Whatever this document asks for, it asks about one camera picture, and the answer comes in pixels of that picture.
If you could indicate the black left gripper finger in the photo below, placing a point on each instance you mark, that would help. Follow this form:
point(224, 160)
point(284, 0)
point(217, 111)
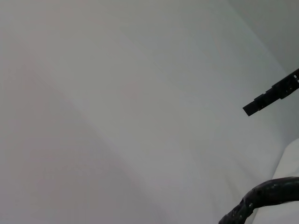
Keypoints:
point(275, 93)

